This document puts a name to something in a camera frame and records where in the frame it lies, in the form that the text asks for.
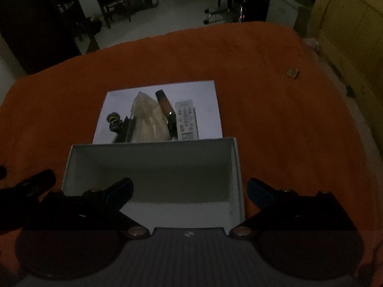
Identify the brown bottle black cap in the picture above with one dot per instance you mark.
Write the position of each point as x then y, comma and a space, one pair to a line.
164, 103

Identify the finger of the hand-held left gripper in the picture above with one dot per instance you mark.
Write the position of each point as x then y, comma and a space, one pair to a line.
39, 182

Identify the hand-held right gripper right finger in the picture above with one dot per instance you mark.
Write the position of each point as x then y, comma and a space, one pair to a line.
260, 192

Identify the orange cloth covered desktop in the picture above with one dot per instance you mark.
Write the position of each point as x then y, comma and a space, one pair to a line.
269, 110

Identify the white low cabinet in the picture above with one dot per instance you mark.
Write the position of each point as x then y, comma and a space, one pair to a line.
284, 6

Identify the yellow wooden cabinet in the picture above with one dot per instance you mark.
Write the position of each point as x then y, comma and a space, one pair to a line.
350, 30

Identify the small yellow block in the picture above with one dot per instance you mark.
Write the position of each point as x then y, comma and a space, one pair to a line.
292, 73

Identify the small dark toy figure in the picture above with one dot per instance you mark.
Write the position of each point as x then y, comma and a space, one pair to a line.
115, 122

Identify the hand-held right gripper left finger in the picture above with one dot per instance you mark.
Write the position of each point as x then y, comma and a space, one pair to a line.
121, 189

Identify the white remote control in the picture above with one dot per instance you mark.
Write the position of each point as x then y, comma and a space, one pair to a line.
185, 119

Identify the office chair wheeled base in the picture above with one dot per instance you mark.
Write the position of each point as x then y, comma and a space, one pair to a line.
218, 12

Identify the dark tall cabinet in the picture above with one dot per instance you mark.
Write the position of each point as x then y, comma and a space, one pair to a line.
33, 21

